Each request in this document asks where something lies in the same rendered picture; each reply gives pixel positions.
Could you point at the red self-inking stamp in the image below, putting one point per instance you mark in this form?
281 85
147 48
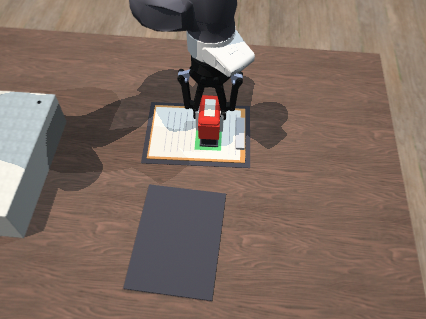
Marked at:
209 121

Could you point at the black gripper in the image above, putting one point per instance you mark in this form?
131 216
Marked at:
203 74

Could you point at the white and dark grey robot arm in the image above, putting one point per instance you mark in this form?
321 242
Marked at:
210 28

